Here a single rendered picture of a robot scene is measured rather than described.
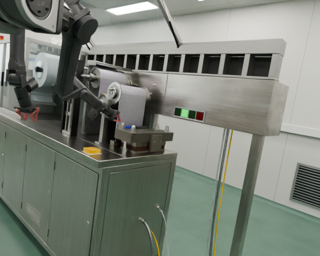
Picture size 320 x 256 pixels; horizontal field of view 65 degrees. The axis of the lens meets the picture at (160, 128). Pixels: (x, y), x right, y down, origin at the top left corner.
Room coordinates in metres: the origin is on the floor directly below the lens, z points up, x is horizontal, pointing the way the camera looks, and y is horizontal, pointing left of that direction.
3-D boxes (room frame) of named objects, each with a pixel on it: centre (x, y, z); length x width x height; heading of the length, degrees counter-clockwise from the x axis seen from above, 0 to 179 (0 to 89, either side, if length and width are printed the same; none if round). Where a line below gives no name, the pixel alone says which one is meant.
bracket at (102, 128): (1.68, 0.39, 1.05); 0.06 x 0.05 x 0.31; 139
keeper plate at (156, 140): (1.64, 0.01, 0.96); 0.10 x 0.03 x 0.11; 139
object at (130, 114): (1.74, 0.21, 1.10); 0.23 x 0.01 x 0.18; 139
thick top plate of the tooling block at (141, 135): (1.69, 0.09, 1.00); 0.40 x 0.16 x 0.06; 139
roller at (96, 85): (1.95, 0.43, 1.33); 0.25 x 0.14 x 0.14; 139
